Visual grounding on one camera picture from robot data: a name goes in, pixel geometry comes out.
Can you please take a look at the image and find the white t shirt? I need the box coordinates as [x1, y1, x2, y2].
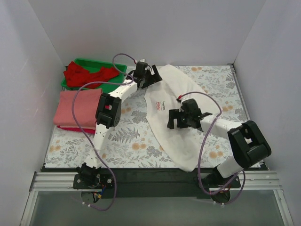
[144, 65, 219, 172]

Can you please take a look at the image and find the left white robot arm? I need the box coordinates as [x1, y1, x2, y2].
[73, 62, 162, 189]

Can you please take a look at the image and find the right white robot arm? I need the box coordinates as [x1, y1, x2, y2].
[167, 99, 271, 187]

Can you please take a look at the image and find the floral table mat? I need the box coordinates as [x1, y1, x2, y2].
[44, 66, 248, 169]

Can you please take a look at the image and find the green plastic bin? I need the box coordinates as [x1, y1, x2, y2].
[61, 58, 127, 93]

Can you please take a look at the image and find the folded pink t shirt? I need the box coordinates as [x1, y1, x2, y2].
[53, 89, 102, 128]

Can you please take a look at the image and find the red t shirt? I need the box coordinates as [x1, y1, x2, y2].
[63, 61, 119, 88]

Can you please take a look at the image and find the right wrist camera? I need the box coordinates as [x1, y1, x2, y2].
[176, 95, 186, 103]

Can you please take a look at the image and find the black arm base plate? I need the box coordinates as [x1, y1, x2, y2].
[73, 166, 230, 199]

